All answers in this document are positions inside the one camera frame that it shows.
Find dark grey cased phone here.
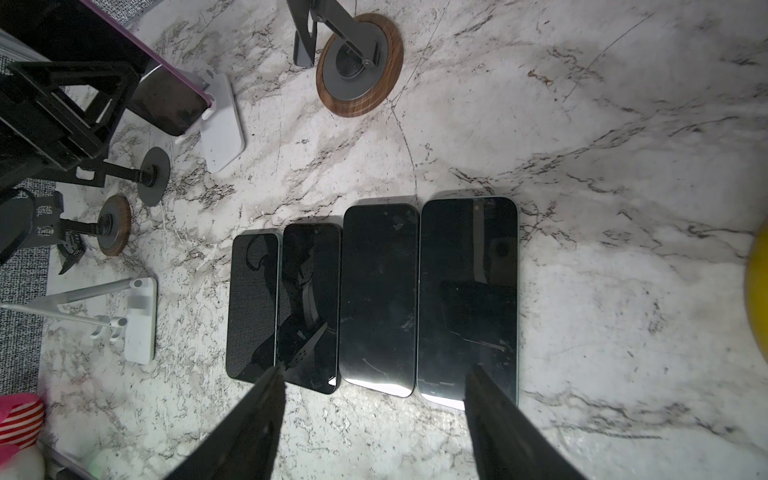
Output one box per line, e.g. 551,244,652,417
416,196,519,410

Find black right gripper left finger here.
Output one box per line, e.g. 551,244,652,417
168,366,286,479

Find purple edged phone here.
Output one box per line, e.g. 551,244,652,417
1,1,215,136

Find white folding phone stand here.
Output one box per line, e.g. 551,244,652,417
1,277,158,365

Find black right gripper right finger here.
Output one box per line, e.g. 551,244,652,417
464,365,584,479

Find black phone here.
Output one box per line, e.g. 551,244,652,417
276,223,342,395

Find green edged phone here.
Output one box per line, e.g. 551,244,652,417
225,231,280,383

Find yellow rimmed bamboo steamer basket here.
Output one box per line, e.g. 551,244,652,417
744,219,768,360

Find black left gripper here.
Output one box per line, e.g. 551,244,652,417
1,61,139,192

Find pink white plush toy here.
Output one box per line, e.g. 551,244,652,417
1,393,45,479

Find dark grey round phone stand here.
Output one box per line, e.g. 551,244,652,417
34,147,170,207

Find teal edged phone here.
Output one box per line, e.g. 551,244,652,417
339,203,419,398

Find wood base stand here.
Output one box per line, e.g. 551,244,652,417
0,190,133,276
287,0,404,118

